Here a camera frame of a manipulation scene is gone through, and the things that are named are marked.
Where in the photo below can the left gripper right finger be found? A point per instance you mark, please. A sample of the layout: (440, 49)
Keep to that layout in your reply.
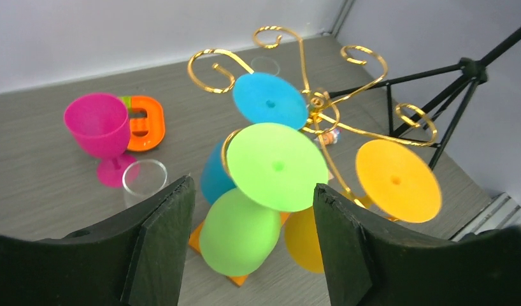
(369, 260)

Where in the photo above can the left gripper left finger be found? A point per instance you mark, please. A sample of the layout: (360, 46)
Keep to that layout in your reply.
(135, 257)

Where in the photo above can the orange plastic wine glass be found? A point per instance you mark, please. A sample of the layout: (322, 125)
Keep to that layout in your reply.
(393, 178)

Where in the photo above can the green plastic wine glass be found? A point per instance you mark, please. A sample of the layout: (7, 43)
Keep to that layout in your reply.
(266, 170)

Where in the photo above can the blue plastic wine glass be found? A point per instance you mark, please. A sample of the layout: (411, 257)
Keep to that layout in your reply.
(259, 97)

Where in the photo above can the gold wire wine glass rack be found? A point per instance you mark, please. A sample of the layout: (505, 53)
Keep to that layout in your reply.
(216, 70)

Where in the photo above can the clear wine glass back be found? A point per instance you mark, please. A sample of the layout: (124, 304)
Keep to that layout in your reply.
(266, 65)

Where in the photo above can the clear wine glass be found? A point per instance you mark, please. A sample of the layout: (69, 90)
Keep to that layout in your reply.
(143, 179)
(266, 65)

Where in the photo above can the clear wine glass left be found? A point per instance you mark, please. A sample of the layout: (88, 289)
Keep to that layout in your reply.
(143, 179)

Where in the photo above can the pink plastic wine glass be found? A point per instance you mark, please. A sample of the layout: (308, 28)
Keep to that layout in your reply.
(99, 122)

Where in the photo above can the orange plastic bowl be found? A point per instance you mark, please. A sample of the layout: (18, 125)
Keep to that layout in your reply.
(147, 124)

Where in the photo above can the green lego brick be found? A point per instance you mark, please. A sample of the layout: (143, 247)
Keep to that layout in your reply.
(126, 101)

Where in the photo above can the black perforated music stand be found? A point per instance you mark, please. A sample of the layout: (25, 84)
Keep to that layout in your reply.
(409, 124)

